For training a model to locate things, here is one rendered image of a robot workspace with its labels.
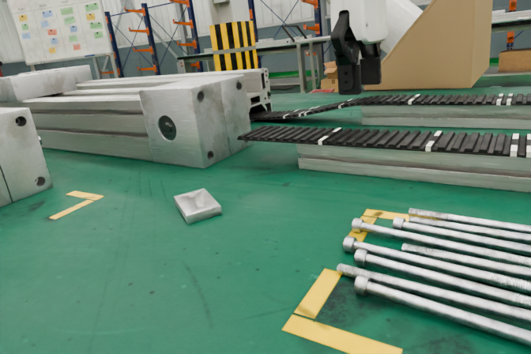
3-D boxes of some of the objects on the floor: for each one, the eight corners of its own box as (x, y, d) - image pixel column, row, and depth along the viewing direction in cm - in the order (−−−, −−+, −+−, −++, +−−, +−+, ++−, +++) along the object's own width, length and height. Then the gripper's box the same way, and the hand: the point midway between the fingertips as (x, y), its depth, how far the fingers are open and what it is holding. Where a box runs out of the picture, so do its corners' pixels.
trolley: (404, 116, 382) (402, 10, 352) (404, 130, 333) (402, 9, 303) (304, 120, 417) (296, 24, 388) (291, 133, 368) (280, 25, 339)
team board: (34, 128, 587) (-7, -6, 530) (57, 121, 634) (21, -3, 576) (120, 122, 554) (86, -22, 497) (137, 114, 600) (108, -18, 543)
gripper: (352, -32, 59) (358, 80, 64) (299, -44, 45) (310, 101, 51) (401, -43, 55) (403, 79, 60) (359, -59, 41) (365, 100, 46)
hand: (360, 80), depth 55 cm, fingers open, 8 cm apart
